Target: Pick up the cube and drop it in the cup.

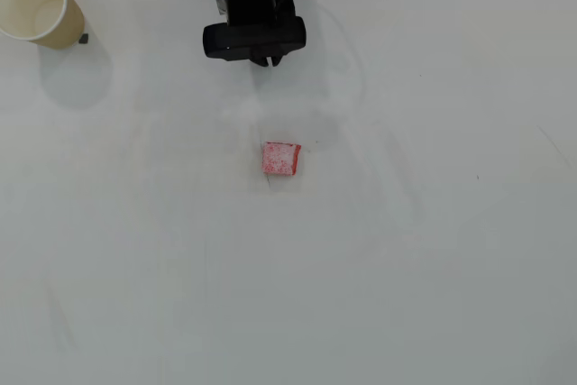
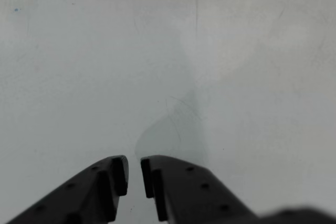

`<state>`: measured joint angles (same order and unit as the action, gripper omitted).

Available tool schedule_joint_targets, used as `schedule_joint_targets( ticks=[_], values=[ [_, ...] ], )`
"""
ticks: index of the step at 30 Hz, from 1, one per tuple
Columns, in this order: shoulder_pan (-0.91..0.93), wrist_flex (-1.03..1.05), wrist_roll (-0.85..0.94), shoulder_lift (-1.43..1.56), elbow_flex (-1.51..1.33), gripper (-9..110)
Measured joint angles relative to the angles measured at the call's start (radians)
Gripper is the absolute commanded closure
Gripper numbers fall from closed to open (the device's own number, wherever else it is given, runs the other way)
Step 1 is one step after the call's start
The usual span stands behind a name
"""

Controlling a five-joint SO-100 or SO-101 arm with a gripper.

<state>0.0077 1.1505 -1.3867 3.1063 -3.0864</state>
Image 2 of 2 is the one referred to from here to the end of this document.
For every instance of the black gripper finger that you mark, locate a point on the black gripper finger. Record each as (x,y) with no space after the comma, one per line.
(86,195)
(189,195)

